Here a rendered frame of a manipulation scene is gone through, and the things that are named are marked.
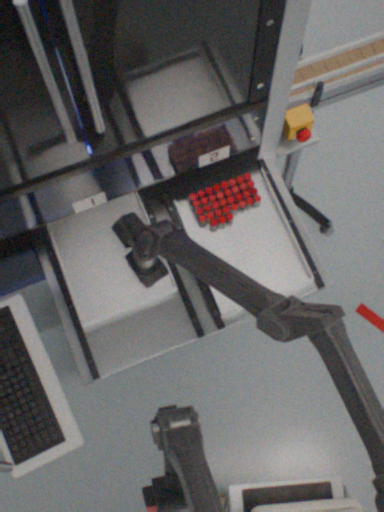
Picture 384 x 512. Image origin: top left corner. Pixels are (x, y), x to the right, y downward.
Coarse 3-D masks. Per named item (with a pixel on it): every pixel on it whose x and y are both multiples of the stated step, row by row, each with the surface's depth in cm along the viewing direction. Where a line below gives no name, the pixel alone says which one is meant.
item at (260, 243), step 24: (264, 192) 188; (192, 216) 185; (240, 216) 185; (264, 216) 185; (216, 240) 183; (240, 240) 183; (264, 240) 183; (288, 240) 183; (240, 264) 181; (264, 264) 181; (288, 264) 181; (288, 288) 176
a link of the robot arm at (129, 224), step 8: (120, 216) 159; (128, 216) 158; (136, 216) 160; (120, 224) 159; (128, 224) 158; (136, 224) 158; (144, 224) 159; (120, 232) 159; (128, 232) 158; (136, 232) 156; (144, 232) 151; (120, 240) 160; (128, 240) 158; (136, 240) 153; (144, 240) 151; (152, 240) 151; (144, 248) 152
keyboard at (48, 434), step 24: (0, 312) 183; (0, 336) 182; (0, 360) 179; (24, 360) 179; (0, 384) 177; (24, 384) 177; (0, 408) 175; (24, 408) 175; (48, 408) 176; (24, 432) 173; (48, 432) 173; (24, 456) 172
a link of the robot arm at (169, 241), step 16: (160, 224) 153; (160, 240) 150; (176, 240) 148; (192, 240) 150; (176, 256) 149; (192, 256) 146; (208, 256) 145; (192, 272) 147; (208, 272) 144; (224, 272) 142; (240, 272) 143; (224, 288) 142; (240, 288) 139; (256, 288) 138; (240, 304) 140; (256, 304) 137; (272, 304) 135; (288, 304) 139; (272, 320) 132; (272, 336) 133
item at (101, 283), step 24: (72, 216) 186; (96, 216) 186; (144, 216) 185; (72, 240) 183; (96, 240) 183; (72, 264) 181; (96, 264) 181; (120, 264) 181; (72, 288) 179; (96, 288) 179; (120, 288) 179; (144, 288) 179; (168, 288) 179; (96, 312) 177; (120, 312) 177
